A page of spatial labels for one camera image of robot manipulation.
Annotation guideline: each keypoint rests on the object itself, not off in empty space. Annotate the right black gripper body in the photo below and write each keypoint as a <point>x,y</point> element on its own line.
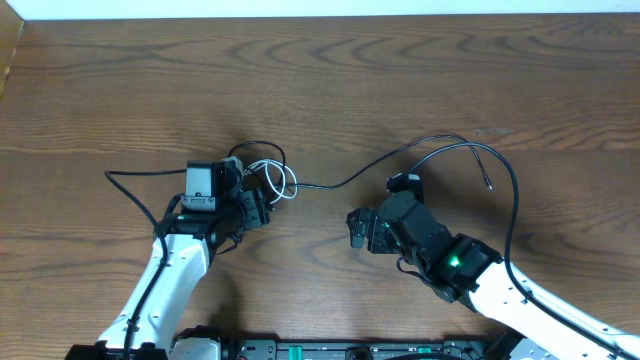
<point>381,240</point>

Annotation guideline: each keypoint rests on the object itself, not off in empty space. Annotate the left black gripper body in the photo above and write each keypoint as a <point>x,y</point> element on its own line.
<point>255,209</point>

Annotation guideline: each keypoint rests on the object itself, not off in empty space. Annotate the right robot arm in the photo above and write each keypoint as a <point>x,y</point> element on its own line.
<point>459,268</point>

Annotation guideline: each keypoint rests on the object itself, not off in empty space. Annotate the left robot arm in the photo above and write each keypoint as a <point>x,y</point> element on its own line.
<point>213,208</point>

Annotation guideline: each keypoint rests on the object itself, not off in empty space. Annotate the cardboard panel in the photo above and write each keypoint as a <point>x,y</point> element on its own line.
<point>11,28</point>

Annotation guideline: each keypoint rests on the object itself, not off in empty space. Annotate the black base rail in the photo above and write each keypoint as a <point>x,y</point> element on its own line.
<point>350,350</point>

